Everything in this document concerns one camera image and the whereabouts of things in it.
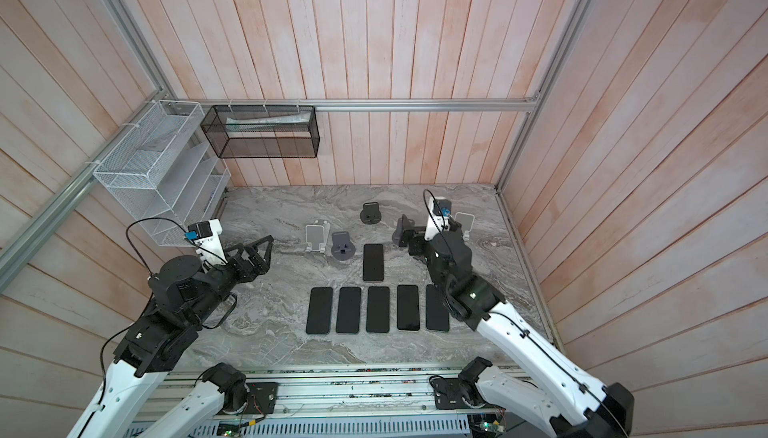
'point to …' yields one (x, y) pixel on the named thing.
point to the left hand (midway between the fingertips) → (261, 249)
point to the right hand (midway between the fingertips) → (420, 215)
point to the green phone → (349, 309)
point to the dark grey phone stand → (370, 213)
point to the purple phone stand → (373, 262)
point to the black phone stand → (378, 309)
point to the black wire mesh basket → (263, 131)
